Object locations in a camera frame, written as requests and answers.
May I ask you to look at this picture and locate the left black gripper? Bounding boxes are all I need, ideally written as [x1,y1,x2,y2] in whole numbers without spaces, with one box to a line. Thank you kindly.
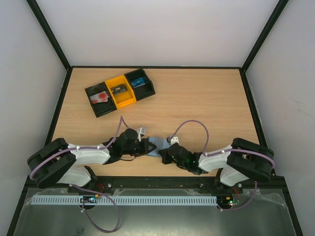
[122,139,157,157]

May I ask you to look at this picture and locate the teal leather card holder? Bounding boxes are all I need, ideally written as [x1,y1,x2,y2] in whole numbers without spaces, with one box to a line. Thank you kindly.
[147,136,170,157]

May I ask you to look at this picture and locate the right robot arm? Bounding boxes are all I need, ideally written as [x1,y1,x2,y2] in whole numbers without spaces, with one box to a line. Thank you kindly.
[159,138,275,193]

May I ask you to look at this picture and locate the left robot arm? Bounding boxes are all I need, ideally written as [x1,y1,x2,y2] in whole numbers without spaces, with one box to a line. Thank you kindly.
[27,128,157,188]

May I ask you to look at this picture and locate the blue card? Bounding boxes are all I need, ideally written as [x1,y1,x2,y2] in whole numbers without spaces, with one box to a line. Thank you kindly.
[130,77,146,88]

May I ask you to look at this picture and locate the brown VIP card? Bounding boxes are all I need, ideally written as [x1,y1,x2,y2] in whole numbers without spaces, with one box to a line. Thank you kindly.
[111,84,127,95]

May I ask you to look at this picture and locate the white red-dot card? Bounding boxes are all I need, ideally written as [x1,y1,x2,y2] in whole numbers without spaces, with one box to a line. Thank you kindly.
[89,91,108,104]

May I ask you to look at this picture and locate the yellow bin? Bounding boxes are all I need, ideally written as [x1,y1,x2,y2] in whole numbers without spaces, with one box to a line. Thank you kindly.
[105,75,136,109]

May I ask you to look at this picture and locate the right black bin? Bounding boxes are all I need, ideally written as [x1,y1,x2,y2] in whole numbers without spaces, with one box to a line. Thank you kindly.
[124,68,156,101]

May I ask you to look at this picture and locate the black bin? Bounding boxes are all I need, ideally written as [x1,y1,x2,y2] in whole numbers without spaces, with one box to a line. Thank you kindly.
[124,68,156,101]
[85,82,117,118]

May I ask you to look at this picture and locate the left black bin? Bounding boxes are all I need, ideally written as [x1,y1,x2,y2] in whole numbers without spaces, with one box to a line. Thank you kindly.
[85,82,117,118]

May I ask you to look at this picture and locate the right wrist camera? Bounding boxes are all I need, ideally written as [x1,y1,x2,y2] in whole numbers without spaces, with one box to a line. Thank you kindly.
[166,136,180,146]

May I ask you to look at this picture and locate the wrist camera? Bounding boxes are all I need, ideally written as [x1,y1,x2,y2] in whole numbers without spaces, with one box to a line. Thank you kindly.
[166,136,180,146]
[136,126,146,141]

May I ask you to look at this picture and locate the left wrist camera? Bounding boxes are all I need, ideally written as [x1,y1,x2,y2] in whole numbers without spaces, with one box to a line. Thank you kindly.
[136,126,146,141]

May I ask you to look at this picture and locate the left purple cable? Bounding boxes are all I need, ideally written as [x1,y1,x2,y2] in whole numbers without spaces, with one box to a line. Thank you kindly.
[29,116,133,181]

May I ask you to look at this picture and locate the black metal frame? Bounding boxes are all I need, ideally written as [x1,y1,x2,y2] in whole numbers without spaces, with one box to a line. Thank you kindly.
[5,0,315,236]

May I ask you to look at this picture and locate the slotted cable duct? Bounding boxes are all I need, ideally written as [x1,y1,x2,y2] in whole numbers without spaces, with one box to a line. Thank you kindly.
[30,195,218,206]

